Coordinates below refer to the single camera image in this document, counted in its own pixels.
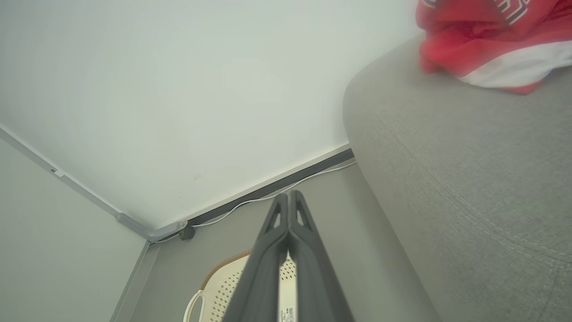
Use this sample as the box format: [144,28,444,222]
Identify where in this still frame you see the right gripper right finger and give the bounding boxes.
[288,190,356,322]

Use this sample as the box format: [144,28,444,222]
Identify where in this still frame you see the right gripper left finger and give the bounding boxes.
[222,193,290,322]

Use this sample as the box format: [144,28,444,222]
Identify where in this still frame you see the red garment with white band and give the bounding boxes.
[419,20,572,95]

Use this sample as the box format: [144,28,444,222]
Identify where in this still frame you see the red numbered basketball jersey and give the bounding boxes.
[416,0,572,34]

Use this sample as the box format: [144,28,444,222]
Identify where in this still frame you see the grey fabric sofa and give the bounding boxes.
[343,34,572,322]

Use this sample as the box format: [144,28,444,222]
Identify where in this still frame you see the white perforated laundry basket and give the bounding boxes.
[183,250,299,322]

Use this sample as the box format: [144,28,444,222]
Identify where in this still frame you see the black baseboard strip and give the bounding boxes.
[188,149,355,226]

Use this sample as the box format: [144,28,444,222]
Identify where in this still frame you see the grey floor skirting strip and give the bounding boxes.
[109,241,159,322]

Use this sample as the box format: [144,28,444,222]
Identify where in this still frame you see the white floor cable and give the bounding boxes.
[154,161,357,244]

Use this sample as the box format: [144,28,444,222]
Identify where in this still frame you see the grey metal bracket with wheel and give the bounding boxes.
[0,125,188,243]

